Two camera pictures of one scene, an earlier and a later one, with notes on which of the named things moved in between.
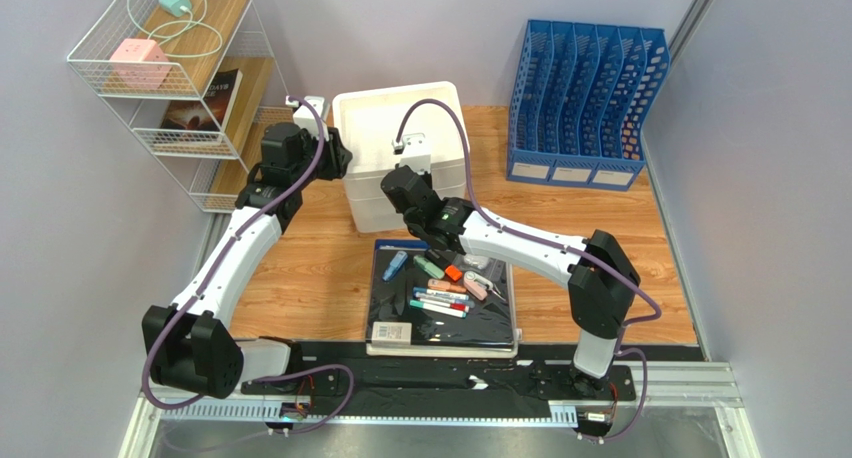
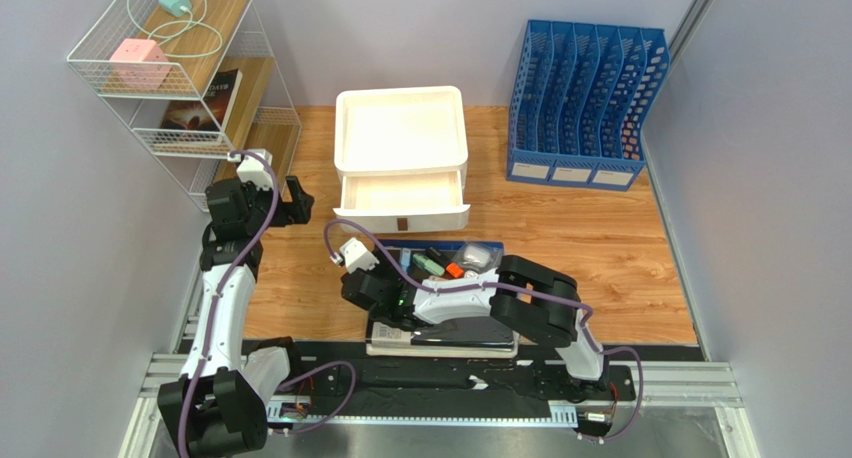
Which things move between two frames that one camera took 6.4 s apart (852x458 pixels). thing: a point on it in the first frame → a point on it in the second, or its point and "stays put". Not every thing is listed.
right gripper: (401, 187) → (376, 270)
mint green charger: (172, 2) stays put
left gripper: (339, 156) → (296, 211)
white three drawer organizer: (367, 121) stays put
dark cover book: (209, 113) stays put
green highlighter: (429, 266) stays put
